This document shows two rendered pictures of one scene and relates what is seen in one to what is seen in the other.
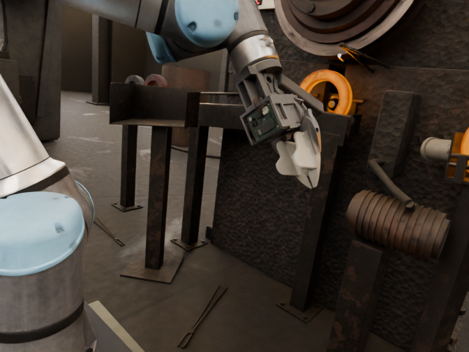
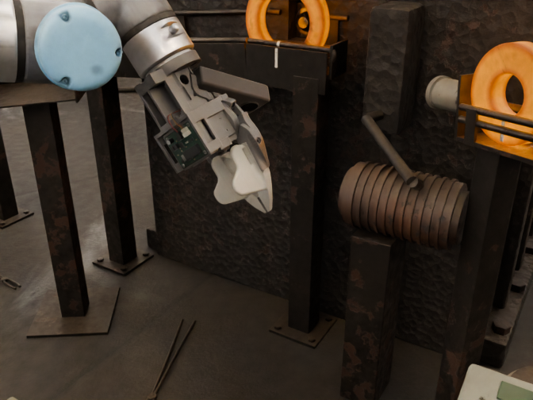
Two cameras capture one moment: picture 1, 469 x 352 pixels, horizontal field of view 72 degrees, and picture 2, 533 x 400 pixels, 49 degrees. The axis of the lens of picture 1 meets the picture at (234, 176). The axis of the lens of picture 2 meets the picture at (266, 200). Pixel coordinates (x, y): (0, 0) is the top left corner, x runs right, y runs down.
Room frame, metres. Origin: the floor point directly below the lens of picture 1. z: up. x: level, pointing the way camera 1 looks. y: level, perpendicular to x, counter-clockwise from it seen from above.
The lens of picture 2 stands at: (-0.13, -0.04, 0.95)
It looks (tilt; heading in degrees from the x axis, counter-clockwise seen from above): 26 degrees down; 352
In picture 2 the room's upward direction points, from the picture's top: straight up
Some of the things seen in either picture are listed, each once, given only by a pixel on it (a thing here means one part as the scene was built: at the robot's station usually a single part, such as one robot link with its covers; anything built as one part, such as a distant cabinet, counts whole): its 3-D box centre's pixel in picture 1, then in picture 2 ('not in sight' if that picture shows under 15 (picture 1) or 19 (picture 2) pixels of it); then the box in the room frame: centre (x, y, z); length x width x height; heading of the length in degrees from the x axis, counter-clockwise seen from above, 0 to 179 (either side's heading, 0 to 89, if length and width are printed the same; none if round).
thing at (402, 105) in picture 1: (393, 133); (393, 67); (0.96, -0.44, 0.68); 0.11 x 0.08 x 0.24; 141
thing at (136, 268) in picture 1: (153, 183); (45, 189); (1.19, 0.31, 0.36); 0.26 x 0.20 x 0.72; 86
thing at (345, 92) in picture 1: (322, 99); (286, 21); (1.10, -0.26, 0.75); 0.18 x 0.03 x 0.18; 52
